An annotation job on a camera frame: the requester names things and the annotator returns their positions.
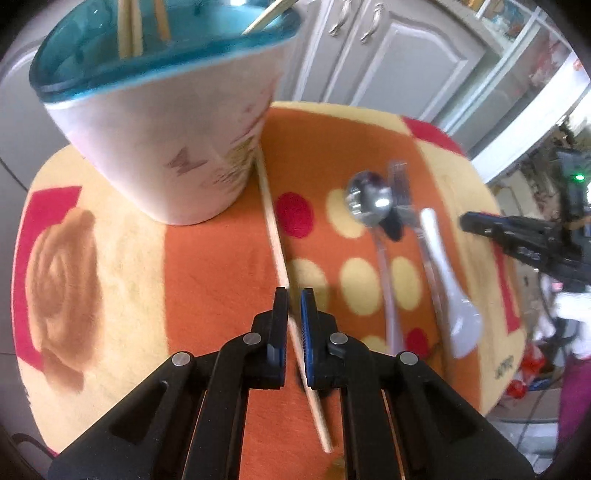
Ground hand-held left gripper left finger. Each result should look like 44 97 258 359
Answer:
46 286 291 480

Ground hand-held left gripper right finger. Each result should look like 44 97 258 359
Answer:
300 287 536 480

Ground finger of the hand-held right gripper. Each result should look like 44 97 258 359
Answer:
459 210 560 250

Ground silver fork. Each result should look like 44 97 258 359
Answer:
387 161 451 358

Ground white ceramic spoon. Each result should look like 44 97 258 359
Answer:
419 208 483 360

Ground silver spoon pink handle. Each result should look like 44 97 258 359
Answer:
345 170 407 357

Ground floral utensil holder teal lid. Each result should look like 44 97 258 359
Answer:
28 0 305 226

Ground person's right hand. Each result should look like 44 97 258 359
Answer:
538 286 591 358

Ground orange patterned blanket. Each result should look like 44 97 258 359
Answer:
11 100 527 480

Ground white framed glass door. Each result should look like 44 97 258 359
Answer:
434 0 591 185

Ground red plastic bag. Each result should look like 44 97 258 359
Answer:
505 346 555 398

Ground person's magenta pants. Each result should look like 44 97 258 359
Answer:
556 355 591 444

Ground black cable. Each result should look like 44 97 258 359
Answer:
11 433 56 460

